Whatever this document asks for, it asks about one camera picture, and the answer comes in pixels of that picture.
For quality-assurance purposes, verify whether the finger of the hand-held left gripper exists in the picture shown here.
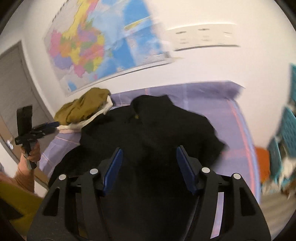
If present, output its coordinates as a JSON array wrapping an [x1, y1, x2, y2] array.
[[30, 128, 56, 139], [35, 122, 60, 132]]

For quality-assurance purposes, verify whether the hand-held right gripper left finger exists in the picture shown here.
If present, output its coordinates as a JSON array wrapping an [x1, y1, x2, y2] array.
[[27, 147, 124, 241]]

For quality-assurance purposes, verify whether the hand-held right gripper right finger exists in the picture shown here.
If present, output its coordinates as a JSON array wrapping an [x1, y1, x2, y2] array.
[[176, 146, 271, 241]]

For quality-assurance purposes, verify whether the black garment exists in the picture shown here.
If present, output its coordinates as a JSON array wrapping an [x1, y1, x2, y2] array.
[[47, 95, 229, 241]]

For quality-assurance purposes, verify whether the person's left forearm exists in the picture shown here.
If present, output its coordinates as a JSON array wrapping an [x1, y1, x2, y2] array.
[[13, 162, 38, 194]]

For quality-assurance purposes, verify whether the person's left hand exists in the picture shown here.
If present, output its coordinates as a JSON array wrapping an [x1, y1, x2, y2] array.
[[20, 141, 41, 169]]

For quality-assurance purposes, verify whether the olive garment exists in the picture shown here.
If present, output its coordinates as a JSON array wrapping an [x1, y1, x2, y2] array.
[[55, 88, 111, 127]]

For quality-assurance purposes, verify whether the grey door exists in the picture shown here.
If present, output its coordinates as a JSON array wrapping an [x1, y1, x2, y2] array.
[[0, 40, 56, 188]]

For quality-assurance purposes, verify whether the orange object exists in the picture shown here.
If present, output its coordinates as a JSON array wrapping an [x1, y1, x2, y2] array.
[[254, 147, 271, 183]]

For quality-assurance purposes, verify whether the purple plaid bed sheet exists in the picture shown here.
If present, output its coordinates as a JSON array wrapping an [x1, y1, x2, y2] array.
[[38, 80, 260, 239]]

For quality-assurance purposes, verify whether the person's mustard top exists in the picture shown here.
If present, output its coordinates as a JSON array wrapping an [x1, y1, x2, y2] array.
[[0, 181, 44, 237]]

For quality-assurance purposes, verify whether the teal perforated basket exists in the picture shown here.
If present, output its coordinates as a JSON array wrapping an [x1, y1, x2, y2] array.
[[279, 65, 296, 144], [267, 137, 292, 183]]

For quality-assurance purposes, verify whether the colourful wall map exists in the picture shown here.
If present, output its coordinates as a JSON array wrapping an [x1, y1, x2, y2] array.
[[43, 0, 174, 96]]

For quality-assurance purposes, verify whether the white wall socket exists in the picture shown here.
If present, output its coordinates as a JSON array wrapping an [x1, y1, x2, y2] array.
[[195, 27, 220, 47], [168, 29, 197, 49]]

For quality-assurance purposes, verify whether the white wall switch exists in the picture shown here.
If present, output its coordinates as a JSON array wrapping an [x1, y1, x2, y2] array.
[[218, 24, 240, 47]]

